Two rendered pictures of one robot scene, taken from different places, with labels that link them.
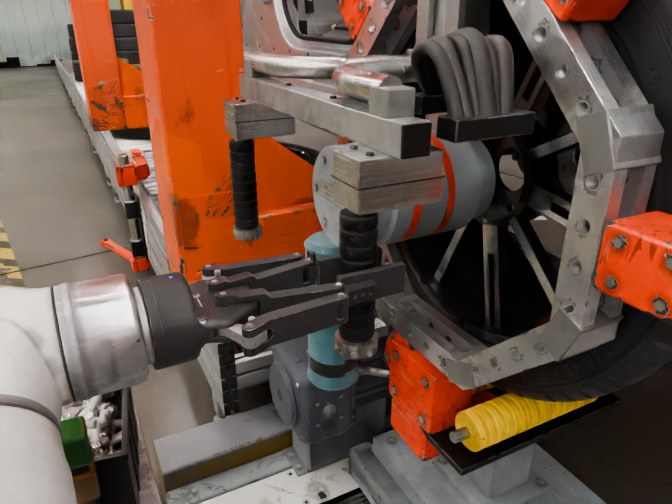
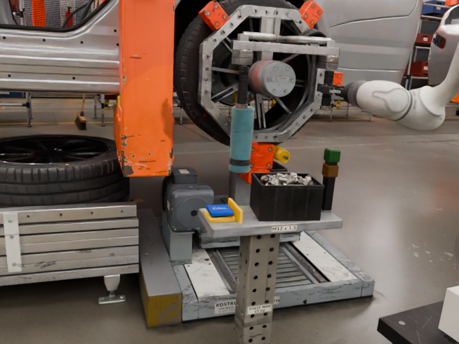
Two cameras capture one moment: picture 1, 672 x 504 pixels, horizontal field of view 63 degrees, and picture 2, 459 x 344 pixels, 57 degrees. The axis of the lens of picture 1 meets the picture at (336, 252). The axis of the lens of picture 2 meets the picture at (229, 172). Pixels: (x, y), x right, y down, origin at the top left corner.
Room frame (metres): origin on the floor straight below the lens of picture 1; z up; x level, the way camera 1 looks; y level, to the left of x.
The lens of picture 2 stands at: (0.57, 1.64, 0.93)
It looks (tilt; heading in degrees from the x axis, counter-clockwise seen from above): 16 degrees down; 279
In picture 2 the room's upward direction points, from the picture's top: 3 degrees clockwise
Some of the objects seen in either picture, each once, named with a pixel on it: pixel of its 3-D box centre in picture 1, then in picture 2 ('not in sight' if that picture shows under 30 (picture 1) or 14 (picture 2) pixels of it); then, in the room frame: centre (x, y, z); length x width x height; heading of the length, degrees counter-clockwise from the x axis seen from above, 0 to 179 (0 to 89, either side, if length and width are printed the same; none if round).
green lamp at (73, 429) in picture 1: (68, 444); (332, 155); (0.45, 0.28, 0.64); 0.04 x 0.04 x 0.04; 27
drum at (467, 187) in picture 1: (402, 186); (270, 78); (0.70, -0.09, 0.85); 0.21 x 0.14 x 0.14; 117
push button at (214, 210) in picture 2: not in sight; (219, 211); (0.78, 0.45, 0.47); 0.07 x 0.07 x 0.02; 27
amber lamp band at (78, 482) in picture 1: (77, 479); (330, 170); (0.45, 0.28, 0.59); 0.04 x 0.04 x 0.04; 27
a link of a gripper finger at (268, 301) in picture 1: (283, 305); not in sight; (0.41, 0.05, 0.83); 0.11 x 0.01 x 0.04; 106
